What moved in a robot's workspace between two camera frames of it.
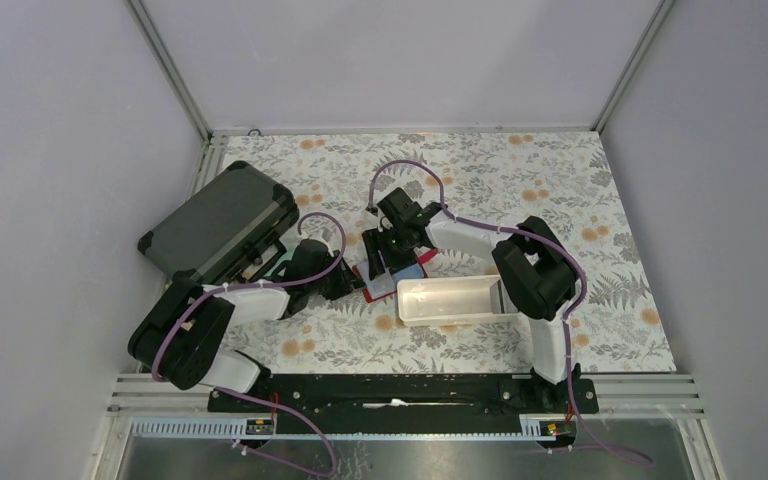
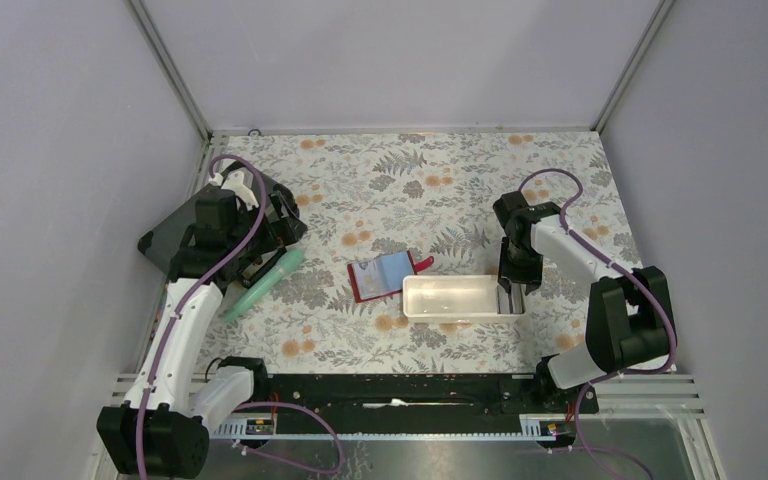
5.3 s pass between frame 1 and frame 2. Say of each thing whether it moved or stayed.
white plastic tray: stayed
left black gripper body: moved
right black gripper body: moved
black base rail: stayed
